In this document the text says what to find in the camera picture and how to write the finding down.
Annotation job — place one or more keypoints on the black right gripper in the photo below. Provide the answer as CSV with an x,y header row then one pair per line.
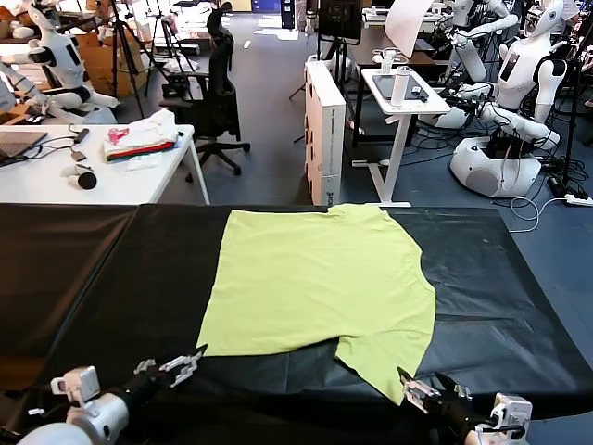
x,y
454,412

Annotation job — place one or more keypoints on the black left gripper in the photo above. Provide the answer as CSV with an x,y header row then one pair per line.
x,y
150,387

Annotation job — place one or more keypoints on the yellow-green printed t-shirt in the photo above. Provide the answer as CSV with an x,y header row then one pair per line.
x,y
315,278

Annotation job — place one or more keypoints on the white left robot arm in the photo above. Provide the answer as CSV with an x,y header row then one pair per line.
x,y
97,415

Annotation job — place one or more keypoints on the white robot with long arm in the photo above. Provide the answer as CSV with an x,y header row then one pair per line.
x,y
472,55

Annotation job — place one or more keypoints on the stack of folded clothes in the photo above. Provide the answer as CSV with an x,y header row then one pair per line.
x,y
139,136

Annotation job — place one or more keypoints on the wide black tablecloth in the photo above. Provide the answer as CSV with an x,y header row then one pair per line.
x,y
472,287

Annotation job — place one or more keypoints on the narrow black tablecloth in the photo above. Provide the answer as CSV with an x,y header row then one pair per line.
x,y
55,269

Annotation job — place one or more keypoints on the white and black round controller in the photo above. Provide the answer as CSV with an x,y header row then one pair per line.
x,y
85,180

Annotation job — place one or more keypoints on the white plastic packet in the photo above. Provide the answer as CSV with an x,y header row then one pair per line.
x,y
141,163

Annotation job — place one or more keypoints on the large white desk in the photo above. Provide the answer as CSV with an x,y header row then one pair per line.
x,y
37,185

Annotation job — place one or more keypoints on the white power strip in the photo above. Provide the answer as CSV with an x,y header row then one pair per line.
x,y
579,199

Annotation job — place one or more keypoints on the black usb hub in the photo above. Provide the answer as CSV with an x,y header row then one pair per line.
x,y
81,135

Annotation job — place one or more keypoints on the black light stand pole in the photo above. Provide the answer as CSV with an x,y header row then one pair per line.
x,y
566,157

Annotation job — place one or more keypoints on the grey laptop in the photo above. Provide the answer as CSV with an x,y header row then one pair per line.
x,y
18,141

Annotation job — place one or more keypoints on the black office chair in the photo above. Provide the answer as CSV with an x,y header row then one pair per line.
x,y
220,92

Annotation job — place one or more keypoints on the tall white cardboard box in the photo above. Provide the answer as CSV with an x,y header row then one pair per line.
x,y
324,130

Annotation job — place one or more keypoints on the small white standing desk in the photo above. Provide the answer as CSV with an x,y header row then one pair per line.
x,y
417,107

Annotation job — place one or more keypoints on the brown cardboard box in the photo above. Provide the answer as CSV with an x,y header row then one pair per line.
x,y
99,65

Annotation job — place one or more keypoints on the white tumbler bottle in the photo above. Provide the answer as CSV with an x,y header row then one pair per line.
x,y
399,88

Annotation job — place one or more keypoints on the black tablet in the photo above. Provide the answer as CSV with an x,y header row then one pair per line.
x,y
383,85

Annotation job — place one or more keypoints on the white robot with black waist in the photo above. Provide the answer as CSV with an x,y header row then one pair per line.
x,y
65,60

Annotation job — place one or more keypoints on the white robot on round base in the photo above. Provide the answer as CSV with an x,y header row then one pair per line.
x,y
519,69

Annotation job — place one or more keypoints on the dark wooden table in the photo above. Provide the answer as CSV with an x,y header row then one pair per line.
x,y
370,41

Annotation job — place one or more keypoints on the white hanging sheet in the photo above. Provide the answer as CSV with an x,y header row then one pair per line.
x,y
405,25

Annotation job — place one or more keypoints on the black monitor on stand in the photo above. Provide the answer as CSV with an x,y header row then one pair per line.
x,y
340,21

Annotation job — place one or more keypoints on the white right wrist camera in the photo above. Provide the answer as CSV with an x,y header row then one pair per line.
x,y
514,410

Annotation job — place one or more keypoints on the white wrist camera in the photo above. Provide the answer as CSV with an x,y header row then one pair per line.
x,y
83,385
514,410

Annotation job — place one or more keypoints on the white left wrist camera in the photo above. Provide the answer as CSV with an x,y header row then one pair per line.
x,y
83,385

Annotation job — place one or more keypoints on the black camera tripod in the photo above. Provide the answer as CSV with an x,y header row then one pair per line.
x,y
167,34
121,37

